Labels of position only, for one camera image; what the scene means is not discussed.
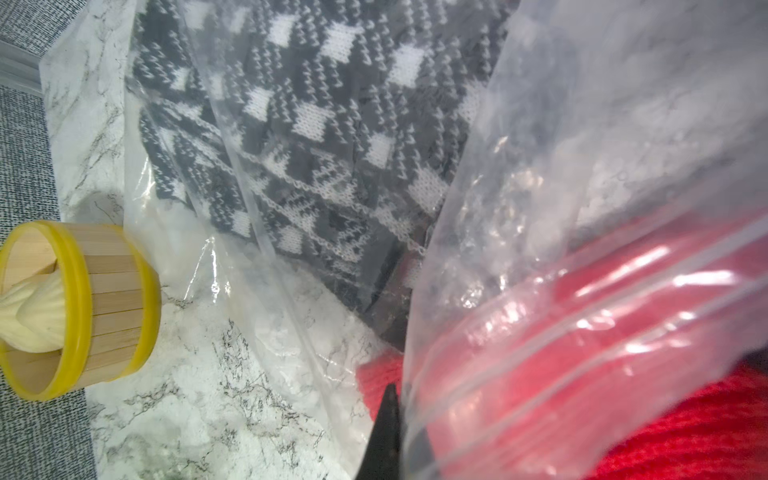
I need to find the yellow-rimmed bamboo steamer basket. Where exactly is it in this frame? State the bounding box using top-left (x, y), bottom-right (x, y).
top-left (1, 220), bottom-right (161, 402)

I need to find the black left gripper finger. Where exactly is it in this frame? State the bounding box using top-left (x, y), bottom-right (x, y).
top-left (355, 383), bottom-right (435, 480)

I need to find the white steamed bun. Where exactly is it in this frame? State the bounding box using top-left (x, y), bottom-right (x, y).
top-left (1, 278), bottom-right (56, 353)
top-left (17, 270), bottom-right (67, 349)

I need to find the left white steamed bun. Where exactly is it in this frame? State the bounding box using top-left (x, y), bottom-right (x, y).
top-left (1, 278), bottom-right (56, 353)

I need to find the right white steamed bun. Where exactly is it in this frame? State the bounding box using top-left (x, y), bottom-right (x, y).
top-left (17, 270), bottom-right (67, 349)

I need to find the black white knitted scarf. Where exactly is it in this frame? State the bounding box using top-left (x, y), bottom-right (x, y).
top-left (130, 1), bottom-right (516, 350)

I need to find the clear plastic vacuum bag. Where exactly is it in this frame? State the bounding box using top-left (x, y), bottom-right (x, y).
top-left (156, 1), bottom-right (767, 479)

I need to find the red knitted scarf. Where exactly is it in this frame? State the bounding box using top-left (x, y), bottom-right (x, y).
top-left (356, 207), bottom-right (767, 479)

